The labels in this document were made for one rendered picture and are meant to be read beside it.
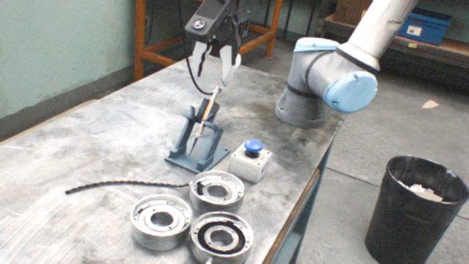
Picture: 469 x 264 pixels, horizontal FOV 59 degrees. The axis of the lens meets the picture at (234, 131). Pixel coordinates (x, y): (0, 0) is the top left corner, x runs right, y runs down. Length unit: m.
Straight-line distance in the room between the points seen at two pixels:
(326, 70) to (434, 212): 0.96
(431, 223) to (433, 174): 0.30
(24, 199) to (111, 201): 0.15
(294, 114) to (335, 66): 0.21
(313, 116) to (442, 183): 1.02
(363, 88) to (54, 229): 0.71
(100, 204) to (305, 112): 0.60
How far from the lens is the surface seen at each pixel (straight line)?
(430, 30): 4.11
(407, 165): 2.04
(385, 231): 1.95
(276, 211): 0.84
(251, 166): 0.88
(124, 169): 0.90
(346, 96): 1.00
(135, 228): 0.71
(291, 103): 1.15
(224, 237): 0.74
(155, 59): 3.03
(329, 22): 4.10
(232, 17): 0.83
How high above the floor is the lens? 1.32
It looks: 29 degrees down
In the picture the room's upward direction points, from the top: 9 degrees clockwise
